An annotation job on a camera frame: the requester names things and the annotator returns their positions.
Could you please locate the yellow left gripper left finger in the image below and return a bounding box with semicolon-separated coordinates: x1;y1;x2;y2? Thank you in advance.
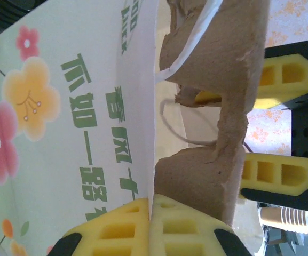
46;197;153;256

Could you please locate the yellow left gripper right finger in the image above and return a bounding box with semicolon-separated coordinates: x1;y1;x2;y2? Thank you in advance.
149;193;253;256

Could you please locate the brown pulp cup carrier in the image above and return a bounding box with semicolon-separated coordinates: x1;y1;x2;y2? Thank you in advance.
153;0;271;225

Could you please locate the white flower print paper bag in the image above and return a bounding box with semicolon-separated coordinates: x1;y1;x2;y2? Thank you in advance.
0;0;225;256

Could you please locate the white orange patterned backdrop cloth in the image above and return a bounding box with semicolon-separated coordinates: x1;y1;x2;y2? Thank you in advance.
246;0;308;157

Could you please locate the stack of black lids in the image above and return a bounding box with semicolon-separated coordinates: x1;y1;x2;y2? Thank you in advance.
0;0;46;26

